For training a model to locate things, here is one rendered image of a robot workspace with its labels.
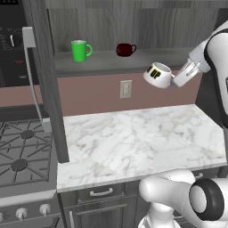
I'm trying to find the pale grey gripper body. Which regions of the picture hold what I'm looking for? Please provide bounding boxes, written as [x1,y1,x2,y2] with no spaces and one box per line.
[173,57,203,88]

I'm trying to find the white mug with black print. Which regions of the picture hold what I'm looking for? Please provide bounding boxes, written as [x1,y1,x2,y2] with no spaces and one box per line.
[142,61,175,89]

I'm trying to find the dark red mug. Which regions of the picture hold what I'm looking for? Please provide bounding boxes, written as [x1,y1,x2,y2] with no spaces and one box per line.
[115,43,138,58]

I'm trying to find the green mug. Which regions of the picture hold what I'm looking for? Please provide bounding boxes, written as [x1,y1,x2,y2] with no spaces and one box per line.
[70,39,94,63]

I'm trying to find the dark grey base cabinet door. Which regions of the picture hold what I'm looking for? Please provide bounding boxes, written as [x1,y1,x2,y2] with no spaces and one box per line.
[63,195,138,228]

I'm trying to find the dark grey drawer front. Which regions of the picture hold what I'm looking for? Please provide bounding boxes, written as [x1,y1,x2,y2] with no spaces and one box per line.
[76,183,126,203]

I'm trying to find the black microwave oven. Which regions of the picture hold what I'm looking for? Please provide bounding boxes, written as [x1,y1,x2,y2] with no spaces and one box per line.
[0,0,40,89]

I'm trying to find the grey gas stove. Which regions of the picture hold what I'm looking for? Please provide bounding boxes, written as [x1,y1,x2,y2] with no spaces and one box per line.
[0,118,65,228]

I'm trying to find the beige wall outlet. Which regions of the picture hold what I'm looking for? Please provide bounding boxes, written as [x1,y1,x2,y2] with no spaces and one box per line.
[119,79,134,100]

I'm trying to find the dark grey wall cabinet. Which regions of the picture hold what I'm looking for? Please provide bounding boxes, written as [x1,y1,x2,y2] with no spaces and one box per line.
[44,0,228,78]

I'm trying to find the silver drawer handle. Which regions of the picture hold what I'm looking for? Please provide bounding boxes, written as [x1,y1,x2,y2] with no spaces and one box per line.
[89,187,115,198]
[192,172,205,181]

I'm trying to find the pale grey cabinet door handle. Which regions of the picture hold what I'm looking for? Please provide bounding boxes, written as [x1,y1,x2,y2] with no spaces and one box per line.
[21,26,53,134]

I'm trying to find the silver base cabinet door handle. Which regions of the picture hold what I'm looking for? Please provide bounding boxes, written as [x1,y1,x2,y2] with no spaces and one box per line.
[68,210,76,228]

